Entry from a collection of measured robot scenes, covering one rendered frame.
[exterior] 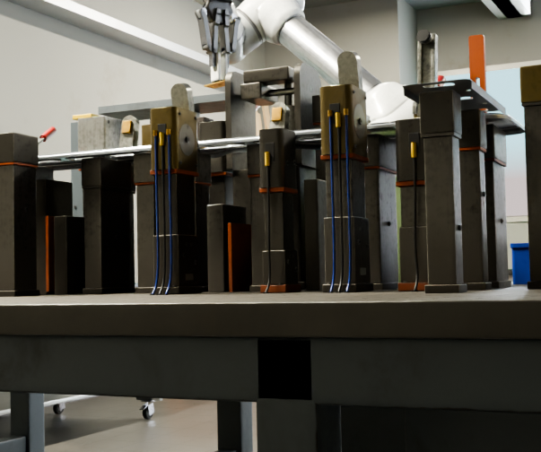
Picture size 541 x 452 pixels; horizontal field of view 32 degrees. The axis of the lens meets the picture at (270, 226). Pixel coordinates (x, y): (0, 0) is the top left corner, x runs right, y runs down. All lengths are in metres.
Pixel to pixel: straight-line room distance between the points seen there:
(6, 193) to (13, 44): 3.74
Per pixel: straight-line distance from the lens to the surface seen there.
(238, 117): 2.14
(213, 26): 2.38
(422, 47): 1.99
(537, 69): 1.60
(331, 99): 1.60
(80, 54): 6.18
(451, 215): 1.36
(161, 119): 1.77
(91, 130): 2.27
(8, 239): 1.97
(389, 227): 1.81
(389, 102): 2.63
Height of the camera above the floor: 0.73
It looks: 3 degrees up
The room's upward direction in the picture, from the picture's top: 1 degrees counter-clockwise
